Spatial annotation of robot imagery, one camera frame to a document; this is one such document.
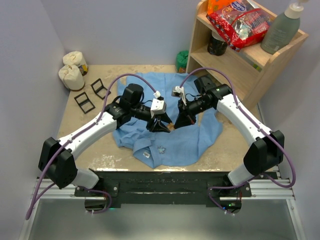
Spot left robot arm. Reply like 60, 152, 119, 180
38, 83, 171, 196

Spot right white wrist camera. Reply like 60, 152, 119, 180
171, 85, 187, 107

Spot purple cable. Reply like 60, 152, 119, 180
25, 73, 161, 220
179, 67, 297, 188

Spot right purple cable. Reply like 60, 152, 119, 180
179, 67, 297, 188

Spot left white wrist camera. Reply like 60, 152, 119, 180
150, 98, 167, 118

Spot wooden shelf unit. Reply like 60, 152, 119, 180
186, 0, 309, 110

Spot green lidded container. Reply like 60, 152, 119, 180
175, 50, 189, 74

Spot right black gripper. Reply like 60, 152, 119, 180
174, 96, 213, 129

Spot blue button shirt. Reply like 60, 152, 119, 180
112, 72, 223, 169

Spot white cloth bag front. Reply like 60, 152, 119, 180
58, 64, 85, 91

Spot dark jar on shelf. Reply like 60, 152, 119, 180
207, 31, 228, 56

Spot black stand rear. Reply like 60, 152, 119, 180
90, 78, 110, 100

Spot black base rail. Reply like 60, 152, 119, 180
74, 171, 252, 213

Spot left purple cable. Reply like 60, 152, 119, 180
25, 73, 161, 220

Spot silver leaf brooch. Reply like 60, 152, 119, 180
157, 146, 166, 154

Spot black stand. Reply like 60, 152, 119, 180
74, 92, 96, 114
90, 78, 110, 100

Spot white cloth bag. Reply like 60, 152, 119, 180
58, 64, 85, 91
62, 51, 88, 76

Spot black stand front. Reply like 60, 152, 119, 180
74, 92, 96, 114

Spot green pump bottle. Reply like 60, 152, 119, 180
260, 0, 308, 54

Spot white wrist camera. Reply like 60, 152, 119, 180
150, 98, 167, 118
171, 85, 187, 107

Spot red candy bag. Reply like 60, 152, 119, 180
206, 0, 275, 52

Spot white cloth bag rear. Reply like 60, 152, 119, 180
62, 51, 88, 76

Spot orange snack box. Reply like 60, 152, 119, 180
206, 0, 233, 15

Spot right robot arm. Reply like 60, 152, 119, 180
172, 76, 285, 197

